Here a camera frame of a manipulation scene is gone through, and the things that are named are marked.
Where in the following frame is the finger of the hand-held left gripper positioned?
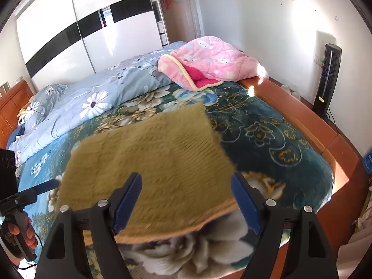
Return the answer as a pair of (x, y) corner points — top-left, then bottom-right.
(18, 178), (60, 203)

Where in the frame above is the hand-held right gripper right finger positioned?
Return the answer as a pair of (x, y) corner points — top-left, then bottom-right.
(230, 172), (339, 279)

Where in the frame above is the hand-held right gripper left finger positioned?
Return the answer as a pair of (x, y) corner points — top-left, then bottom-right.
(35, 172), (143, 279)

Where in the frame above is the mustard knit sweater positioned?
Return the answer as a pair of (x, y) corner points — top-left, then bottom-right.
(55, 103), (239, 244)

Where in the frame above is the person's left hand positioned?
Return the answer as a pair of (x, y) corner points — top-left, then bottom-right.
(7, 219), (39, 249)

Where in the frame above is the orange wooden bed headboard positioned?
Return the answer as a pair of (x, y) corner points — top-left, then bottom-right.
(0, 81), (34, 149)

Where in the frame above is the teal floral blanket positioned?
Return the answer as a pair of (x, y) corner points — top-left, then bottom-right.
(14, 81), (333, 279)

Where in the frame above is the light blue daisy pillow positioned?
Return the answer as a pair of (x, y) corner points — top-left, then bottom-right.
(17, 84), (68, 129)

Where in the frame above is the light blue daisy quilt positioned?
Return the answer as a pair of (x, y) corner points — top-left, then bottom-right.
(9, 41), (187, 167)

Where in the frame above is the black tower fan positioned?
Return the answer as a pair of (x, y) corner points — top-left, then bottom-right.
(312, 43), (342, 118)

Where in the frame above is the pink quilted blanket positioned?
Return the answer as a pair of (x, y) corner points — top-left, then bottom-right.
(158, 36), (269, 92)

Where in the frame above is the white wardrobe with black stripe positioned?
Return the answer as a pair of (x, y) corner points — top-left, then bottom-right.
(16, 0), (169, 86)

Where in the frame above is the wooden room door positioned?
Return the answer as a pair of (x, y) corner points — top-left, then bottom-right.
(153, 0), (202, 43)

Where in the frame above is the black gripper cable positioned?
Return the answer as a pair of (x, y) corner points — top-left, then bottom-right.
(17, 260), (39, 271)

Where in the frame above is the orange wooden bed frame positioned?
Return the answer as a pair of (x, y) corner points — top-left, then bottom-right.
(241, 76), (367, 268)

